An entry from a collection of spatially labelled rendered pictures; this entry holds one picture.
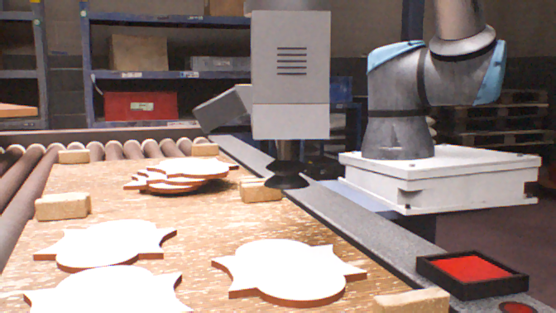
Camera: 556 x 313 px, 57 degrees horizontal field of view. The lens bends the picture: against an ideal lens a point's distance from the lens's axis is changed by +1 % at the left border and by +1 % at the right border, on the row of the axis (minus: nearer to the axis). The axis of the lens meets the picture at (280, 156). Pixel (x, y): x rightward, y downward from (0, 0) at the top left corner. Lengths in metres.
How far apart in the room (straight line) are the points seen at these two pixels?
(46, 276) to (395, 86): 0.74
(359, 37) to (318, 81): 5.78
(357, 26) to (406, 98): 5.16
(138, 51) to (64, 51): 0.89
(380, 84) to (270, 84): 0.65
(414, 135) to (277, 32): 0.67
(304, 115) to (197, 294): 0.18
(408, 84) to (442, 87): 0.06
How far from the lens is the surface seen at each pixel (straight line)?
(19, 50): 5.60
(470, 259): 0.59
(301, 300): 0.43
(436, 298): 0.41
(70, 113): 5.58
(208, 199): 0.77
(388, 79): 1.05
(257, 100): 0.42
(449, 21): 0.97
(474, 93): 1.02
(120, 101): 4.89
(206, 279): 0.49
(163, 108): 4.92
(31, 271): 0.56
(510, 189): 1.07
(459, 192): 1.00
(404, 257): 0.61
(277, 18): 0.42
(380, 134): 1.05
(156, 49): 4.99
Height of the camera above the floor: 1.13
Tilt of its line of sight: 10 degrees down
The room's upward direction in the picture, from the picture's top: straight up
